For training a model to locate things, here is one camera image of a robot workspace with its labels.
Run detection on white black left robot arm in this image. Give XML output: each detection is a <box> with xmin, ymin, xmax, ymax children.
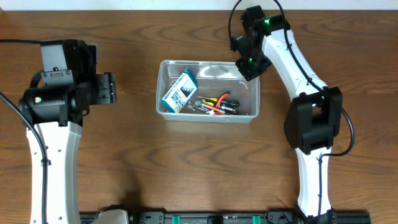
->
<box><xmin>19</xmin><ymin>39</ymin><xmax>117</xmax><ymax>223</ymax></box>

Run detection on clear plastic container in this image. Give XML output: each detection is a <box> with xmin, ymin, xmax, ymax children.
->
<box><xmin>156</xmin><ymin>60</ymin><xmax>260</xmax><ymax>123</ymax></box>

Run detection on blue white small box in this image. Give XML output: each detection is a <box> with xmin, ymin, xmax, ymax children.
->
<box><xmin>160</xmin><ymin>68</ymin><xmax>198</xmax><ymax>113</ymax></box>

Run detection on silver offset ring wrench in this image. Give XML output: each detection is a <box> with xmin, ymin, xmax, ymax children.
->
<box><xmin>187</xmin><ymin>101</ymin><xmax>201</xmax><ymax>113</ymax></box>

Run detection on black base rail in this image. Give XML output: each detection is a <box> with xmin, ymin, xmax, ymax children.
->
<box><xmin>80</xmin><ymin>205</ymin><xmax>372</xmax><ymax>224</ymax></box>

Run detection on small yellow black screwdriver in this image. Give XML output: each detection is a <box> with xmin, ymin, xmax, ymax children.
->
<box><xmin>198</xmin><ymin>96</ymin><xmax>240</xmax><ymax>108</ymax></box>

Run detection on red black side cutters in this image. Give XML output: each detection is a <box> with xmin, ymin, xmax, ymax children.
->
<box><xmin>217</xmin><ymin>91</ymin><xmax>233</xmax><ymax>103</ymax></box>

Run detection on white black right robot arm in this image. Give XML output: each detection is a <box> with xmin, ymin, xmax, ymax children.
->
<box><xmin>229</xmin><ymin>6</ymin><xmax>346</xmax><ymax>223</ymax></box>

